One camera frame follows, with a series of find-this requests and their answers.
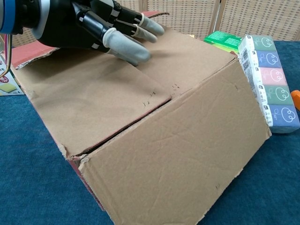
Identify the green box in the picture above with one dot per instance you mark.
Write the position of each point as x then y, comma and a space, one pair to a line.
222, 39

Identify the red cardboard box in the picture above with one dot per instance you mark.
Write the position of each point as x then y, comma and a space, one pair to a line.
164, 152

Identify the orange and purple toy block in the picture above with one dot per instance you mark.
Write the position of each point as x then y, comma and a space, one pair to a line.
295, 99

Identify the blue table cloth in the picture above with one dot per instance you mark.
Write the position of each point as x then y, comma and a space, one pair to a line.
28, 164

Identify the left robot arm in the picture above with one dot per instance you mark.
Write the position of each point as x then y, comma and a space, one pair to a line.
14, 14

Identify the sponge package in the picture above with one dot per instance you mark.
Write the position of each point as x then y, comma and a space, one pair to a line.
9, 86

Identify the multicolour tissue pack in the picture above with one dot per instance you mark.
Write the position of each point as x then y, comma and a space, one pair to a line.
274, 77

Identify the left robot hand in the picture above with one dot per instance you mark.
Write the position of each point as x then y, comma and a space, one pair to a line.
70, 28

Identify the wicker folding screen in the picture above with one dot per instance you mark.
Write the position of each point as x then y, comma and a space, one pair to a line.
187, 14

